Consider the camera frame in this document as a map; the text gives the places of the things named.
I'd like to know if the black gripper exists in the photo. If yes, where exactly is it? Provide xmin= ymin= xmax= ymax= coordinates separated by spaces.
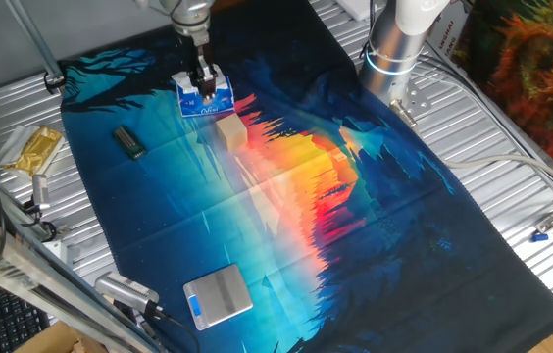
xmin=186 ymin=30 xmax=220 ymax=105

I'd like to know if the pale wooden block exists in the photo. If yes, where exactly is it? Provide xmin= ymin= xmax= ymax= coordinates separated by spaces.
xmin=215 ymin=112 xmax=250 ymax=153

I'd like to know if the silver digital scale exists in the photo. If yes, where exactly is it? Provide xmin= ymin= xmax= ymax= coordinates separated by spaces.
xmin=182 ymin=263 xmax=254 ymax=331

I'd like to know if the blue tissue pack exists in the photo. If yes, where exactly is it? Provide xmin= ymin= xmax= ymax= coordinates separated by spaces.
xmin=171 ymin=68 xmax=236 ymax=119

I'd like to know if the grey metal pole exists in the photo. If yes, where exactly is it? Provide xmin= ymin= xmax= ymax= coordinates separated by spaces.
xmin=4 ymin=0 xmax=67 ymax=95

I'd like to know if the gold foil packet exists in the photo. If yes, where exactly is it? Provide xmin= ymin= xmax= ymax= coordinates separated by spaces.
xmin=0 ymin=124 xmax=67 ymax=178

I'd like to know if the white printed sign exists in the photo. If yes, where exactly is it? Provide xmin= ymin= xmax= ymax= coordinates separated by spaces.
xmin=426 ymin=4 xmax=472 ymax=68

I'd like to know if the colourful sunset print mat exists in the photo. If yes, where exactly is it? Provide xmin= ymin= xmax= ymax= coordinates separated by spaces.
xmin=59 ymin=0 xmax=553 ymax=353

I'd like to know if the brown cardboard box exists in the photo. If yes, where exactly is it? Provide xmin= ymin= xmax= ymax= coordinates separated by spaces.
xmin=13 ymin=321 xmax=111 ymax=353

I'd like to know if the black keyboard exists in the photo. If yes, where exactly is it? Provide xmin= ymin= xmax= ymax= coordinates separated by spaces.
xmin=0 ymin=277 xmax=51 ymax=353

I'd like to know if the orange green painted cloth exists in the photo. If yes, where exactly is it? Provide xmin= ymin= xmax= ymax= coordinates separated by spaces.
xmin=452 ymin=0 xmax=553 ymax=167

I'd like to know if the silver depth camera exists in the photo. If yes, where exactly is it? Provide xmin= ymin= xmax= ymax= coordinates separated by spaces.
xmin=93 ymin=272 xmax=161 ymax=316
xmin=30 ymin=174 xmax=52 ymax=213

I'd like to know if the metal camera mount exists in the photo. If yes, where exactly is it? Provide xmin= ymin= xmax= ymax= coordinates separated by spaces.
xmin=20 ymin=198 xmax=71 ymax=241

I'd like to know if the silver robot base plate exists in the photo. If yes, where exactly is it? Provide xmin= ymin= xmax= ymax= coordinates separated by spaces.
xmin=387 ymin=80 xmax=433 ymax=129

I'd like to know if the black camera cable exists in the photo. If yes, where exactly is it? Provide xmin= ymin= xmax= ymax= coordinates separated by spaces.
xmin=146 ymin=303 xmax=203 ymax=353

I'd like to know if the aluminium frame bar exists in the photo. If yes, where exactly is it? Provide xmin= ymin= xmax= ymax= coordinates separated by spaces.
xmin=0 ymin=195 xmax=163 ymax=353

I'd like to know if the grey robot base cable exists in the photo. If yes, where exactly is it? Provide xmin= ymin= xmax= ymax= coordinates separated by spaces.
xmin=413 ymin=51 xmax=553 ymax=200

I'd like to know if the thick white cable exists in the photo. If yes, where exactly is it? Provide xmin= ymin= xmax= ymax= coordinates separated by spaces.
xmin=445 ymin=154 xmax=553 ymax=198

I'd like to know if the small metal bracket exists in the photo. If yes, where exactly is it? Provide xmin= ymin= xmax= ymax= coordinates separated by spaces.
xmin=533 ymin=214 xmax=553 ymax=234

